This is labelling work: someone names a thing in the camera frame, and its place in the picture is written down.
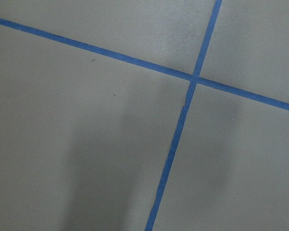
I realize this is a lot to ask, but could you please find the blue tape line lengthwise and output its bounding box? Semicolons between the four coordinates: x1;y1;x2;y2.
144;0;222;231

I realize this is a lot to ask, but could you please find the blue tape line crosswise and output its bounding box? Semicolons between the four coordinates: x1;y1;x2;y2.
0;18;289;111

